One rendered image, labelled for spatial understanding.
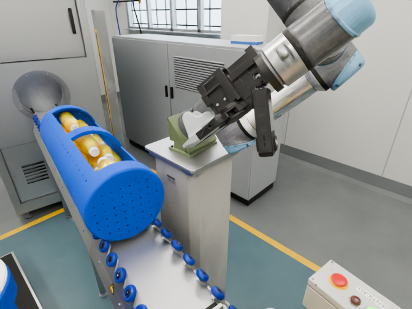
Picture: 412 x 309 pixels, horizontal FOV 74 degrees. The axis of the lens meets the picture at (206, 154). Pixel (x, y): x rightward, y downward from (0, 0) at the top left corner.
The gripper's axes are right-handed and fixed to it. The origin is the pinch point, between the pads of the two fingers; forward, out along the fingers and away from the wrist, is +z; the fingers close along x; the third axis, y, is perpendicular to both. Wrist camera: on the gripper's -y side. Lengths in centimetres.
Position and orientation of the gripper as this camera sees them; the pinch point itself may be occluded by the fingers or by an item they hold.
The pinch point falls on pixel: (190, 146)
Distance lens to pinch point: 52.5
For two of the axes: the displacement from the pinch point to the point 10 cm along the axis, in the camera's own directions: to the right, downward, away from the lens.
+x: -3.6, 1.7, -9.2
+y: -5.5, -8.3, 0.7
